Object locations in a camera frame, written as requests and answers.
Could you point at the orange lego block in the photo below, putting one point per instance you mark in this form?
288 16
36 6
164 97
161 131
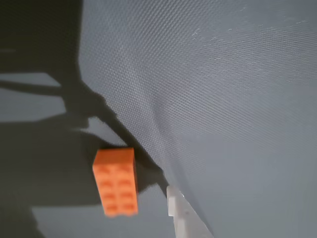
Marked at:
116 183

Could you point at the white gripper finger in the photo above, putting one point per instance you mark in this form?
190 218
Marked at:
182 215

